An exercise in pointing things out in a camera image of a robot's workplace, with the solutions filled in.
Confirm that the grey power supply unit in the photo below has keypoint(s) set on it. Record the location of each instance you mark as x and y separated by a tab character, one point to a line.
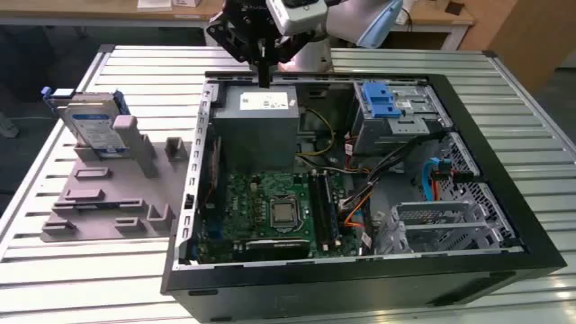
256	141

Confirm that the hard disk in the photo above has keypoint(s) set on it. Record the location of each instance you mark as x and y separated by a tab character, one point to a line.
95	128

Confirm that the black graphics card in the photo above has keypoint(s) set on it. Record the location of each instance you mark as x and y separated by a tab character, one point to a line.
275	248

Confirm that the silver CPU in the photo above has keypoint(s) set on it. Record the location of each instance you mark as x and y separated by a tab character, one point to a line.
283	214

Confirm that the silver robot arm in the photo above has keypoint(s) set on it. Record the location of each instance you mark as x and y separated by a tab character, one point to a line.
311	57

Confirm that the small dark box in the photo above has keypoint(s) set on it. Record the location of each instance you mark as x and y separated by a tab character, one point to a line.
455	9

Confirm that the wooden desk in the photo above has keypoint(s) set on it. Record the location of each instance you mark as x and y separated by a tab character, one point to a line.
112	15

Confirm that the metal optical drive cage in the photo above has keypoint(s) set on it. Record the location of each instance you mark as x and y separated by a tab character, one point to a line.
404	128

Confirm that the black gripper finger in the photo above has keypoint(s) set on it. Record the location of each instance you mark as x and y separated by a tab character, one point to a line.
264	67

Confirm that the wooden cabinet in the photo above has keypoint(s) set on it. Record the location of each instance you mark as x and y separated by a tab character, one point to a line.
531	33

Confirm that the small white box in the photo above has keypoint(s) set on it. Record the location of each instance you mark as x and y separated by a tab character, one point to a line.
187	2

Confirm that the grey parts rack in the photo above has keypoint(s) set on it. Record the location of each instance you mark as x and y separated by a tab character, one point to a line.
116	195

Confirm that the blue plastic drive latch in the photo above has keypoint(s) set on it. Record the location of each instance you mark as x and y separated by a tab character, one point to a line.
378	101

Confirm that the CPU socket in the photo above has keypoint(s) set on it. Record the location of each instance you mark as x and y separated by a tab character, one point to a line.
284	198

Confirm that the green motherboard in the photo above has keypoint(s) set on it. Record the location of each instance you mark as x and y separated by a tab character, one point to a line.
252	195

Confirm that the black PC case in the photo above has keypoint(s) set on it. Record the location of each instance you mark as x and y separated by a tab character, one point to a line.
315	287

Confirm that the metal disk bay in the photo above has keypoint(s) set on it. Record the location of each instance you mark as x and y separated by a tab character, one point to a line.
446	226

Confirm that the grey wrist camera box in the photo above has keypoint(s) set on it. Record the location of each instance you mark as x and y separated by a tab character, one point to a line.
296	20

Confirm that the black RAM stick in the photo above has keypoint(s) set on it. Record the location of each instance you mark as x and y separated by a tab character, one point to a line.
332	216

